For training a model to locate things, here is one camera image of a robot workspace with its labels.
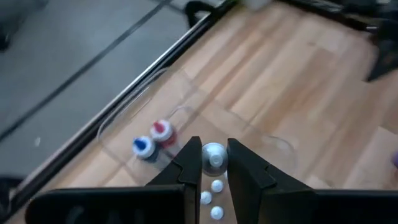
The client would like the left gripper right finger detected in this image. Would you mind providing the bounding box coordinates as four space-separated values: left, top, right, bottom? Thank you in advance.
226 139 398 224

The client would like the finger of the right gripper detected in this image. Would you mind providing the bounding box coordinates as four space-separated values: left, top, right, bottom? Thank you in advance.
368 46 398 81
368 37 392 81

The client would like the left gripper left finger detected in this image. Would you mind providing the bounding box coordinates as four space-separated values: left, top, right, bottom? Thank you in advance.
26 136 203 224

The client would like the blue food coloring bottle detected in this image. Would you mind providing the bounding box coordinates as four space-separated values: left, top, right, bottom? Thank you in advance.
132 136 161 164

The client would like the pink food coloring bottle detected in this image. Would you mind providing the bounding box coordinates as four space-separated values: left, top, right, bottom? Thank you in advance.
149 119 178 149

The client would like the small orange label dropper bottle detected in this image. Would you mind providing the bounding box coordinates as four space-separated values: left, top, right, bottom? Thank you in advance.
201 142 229 177

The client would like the clear plastic bin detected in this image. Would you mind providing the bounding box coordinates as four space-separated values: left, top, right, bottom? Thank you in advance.
96 67 299 187

